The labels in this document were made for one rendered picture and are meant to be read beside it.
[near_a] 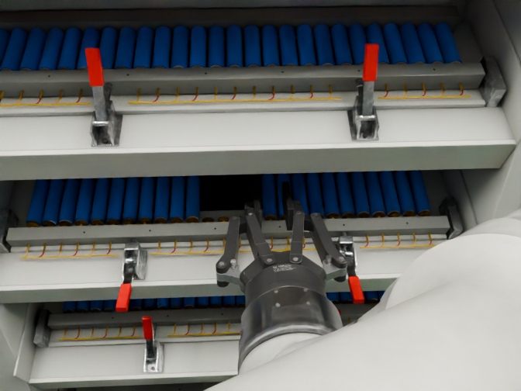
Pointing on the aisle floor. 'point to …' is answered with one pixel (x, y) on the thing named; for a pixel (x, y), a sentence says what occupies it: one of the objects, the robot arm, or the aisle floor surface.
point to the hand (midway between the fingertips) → (272, 205)
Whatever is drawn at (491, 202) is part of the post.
